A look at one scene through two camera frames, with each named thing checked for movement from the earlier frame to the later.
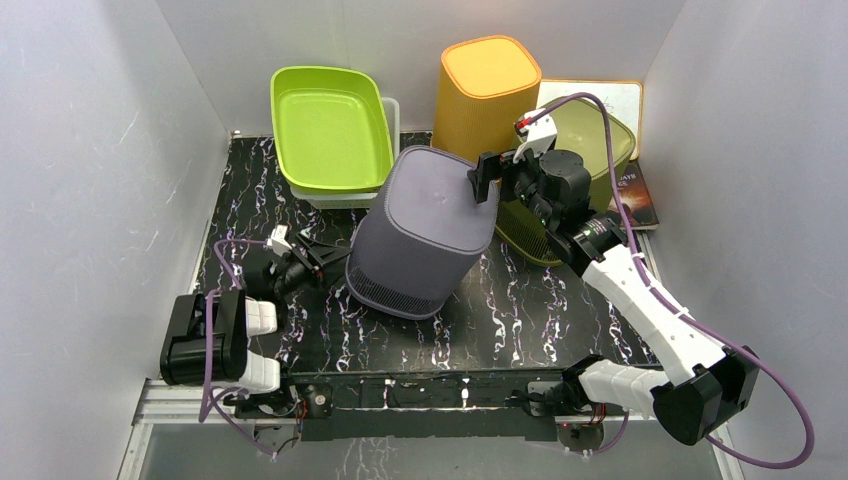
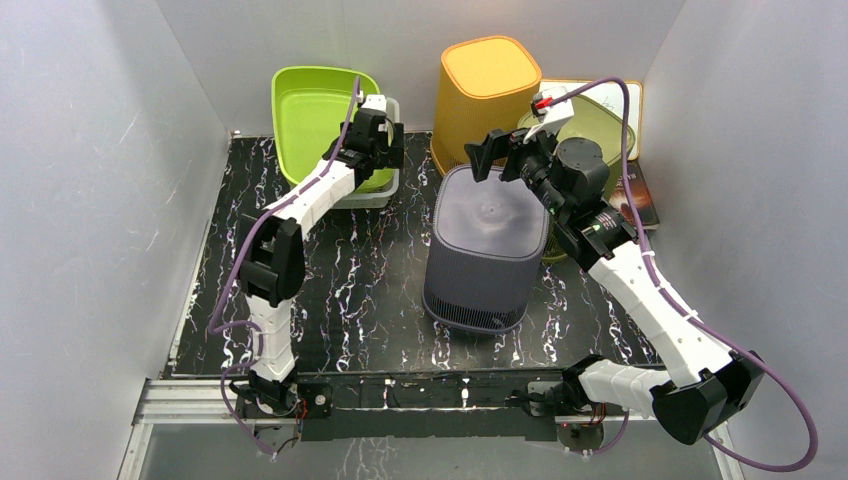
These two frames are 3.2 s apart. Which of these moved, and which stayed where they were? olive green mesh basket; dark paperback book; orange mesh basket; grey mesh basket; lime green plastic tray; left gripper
Moved: grey mesh basket; left gripper
Stayed: dark paperback book; olive green mesh basket; orange mesh basket; lime green plastic tray
